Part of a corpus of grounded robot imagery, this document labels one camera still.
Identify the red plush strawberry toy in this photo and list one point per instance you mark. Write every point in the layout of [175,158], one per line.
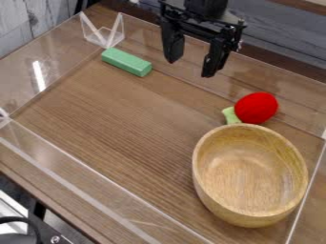
[252,109]

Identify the black metal table leg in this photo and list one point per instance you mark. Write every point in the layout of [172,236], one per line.
[36,213]

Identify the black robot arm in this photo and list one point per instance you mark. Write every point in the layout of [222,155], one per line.
[194,32]

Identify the green rectangular block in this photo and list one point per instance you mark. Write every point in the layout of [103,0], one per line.
[127,62]

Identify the clear acrylic tray walls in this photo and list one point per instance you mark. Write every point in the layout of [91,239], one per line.
[97,141]

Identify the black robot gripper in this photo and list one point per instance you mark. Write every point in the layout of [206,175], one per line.
[208,15]

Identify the wooden bowl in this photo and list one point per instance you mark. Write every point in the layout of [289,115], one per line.
[250,175]

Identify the clear acrylic corner bracket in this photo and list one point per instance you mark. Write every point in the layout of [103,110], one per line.
[103,37]

